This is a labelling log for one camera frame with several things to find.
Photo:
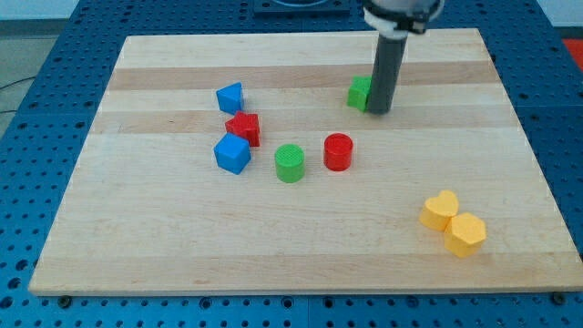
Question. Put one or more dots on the dark blue base plate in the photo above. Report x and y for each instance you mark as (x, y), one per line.
(300, 7)

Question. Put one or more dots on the blue cube block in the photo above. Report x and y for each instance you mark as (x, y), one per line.
(232, 153)

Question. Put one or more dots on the green cylinder block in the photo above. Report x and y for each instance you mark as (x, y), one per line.
(289, 163)

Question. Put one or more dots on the yellow hexagon block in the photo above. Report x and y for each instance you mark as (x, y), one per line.
(464, 234)

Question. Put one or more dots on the blue triangle block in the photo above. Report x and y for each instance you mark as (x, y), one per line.
(230, 98)

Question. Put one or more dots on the yellow heart block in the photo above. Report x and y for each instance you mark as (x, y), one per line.
(437, 211)

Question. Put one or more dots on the red star block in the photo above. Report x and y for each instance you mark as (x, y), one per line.
(245, 125)

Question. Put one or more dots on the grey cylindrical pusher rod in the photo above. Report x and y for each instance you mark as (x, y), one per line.
(386, 68)

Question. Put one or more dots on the red cylinder block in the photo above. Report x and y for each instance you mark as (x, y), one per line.
(338, 151)

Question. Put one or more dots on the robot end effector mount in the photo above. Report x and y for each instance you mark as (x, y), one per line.
(398, 18)

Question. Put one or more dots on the green star block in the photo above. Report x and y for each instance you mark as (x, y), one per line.
(359, 92)

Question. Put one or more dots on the wooden board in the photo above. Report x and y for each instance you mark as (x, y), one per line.
(147, 210)

